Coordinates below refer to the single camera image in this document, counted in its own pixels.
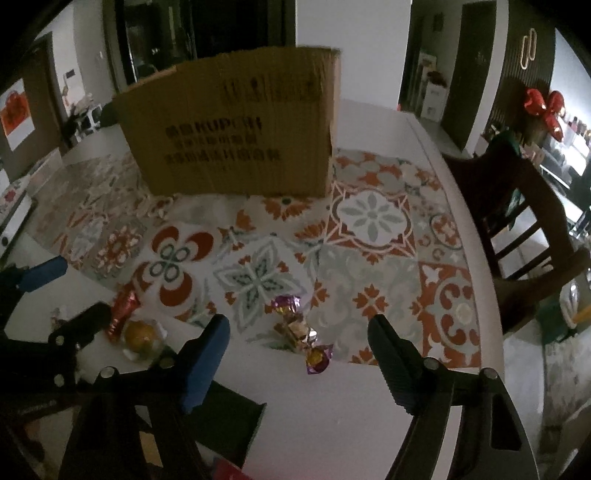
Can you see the red candy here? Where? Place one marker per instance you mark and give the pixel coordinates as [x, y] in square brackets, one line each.
[122, 309]

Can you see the round golden wrapped candy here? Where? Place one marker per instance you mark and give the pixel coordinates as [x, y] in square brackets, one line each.
[141, 337]

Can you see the white carton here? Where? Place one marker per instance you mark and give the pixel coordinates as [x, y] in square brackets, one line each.
[434, 101]

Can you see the red snack packet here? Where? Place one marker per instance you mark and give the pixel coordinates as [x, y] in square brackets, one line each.
[228, 471]

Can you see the dark wooden chair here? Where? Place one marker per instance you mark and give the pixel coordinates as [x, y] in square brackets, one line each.
[521, 194]

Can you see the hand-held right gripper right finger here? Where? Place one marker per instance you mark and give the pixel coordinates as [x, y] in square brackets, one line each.
[392, 369]

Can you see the purple candy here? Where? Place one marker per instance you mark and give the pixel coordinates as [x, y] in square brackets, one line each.
[300, 330]

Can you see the dark wooden door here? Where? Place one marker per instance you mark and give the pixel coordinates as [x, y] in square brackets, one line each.
[471, 69]

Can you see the dark green snack packet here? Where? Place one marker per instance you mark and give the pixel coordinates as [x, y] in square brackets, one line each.
[231, 415]

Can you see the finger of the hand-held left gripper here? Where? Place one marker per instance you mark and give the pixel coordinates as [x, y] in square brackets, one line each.
[46, 272]
[87, 323]

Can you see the brown cardboard box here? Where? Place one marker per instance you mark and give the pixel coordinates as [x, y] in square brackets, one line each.
[231, 138]

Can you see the dark glass cabinet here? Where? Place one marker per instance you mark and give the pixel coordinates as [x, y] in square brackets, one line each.
[184, 32]

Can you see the patterned tile-print table mat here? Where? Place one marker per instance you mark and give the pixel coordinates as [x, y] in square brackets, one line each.
[369, 217]

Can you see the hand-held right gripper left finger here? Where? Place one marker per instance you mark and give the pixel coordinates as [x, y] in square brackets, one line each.
[203, 367]

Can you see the white looped wall ornament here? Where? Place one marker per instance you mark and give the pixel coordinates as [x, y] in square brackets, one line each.
[528, 46]

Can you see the red and white wall poster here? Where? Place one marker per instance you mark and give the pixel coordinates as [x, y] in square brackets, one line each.
[16, 113]

